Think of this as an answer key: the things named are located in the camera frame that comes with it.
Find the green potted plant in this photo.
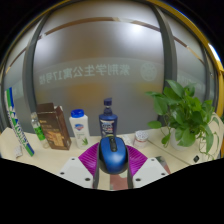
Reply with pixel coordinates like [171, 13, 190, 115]
[145, 79, 221, 162]

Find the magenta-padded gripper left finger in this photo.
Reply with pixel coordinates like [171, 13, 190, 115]
[58, 142, 101, 190]

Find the white blue-capped bottle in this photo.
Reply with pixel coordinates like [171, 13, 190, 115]
[68, 108, 91, 150]

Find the white and green shuttlecock tube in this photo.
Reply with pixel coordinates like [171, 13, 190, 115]
[5, 87, 36, 158]

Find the clear green-labelled drink bottle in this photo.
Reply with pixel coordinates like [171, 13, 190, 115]
[30, 111, 50, 149]

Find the dark blue pump bottle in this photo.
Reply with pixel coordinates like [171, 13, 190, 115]
[98, 97, 119, 139]

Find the small white patterned jar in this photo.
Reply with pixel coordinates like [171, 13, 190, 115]
[133, 130, 150, 149]

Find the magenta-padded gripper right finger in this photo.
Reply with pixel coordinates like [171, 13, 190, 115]
[125, 144, 170, 190]

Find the floral print mouse pad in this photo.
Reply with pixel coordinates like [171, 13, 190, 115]
[109, 155, 172, 191]

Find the brown carton box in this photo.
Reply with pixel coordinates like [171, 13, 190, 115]
[35, 102, 73, 151]

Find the blue and black computer mouse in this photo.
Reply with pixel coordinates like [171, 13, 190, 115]
[97, 135, 130, 175]

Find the small white crumpled packet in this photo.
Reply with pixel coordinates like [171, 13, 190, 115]
[119, 134, 134, 147]

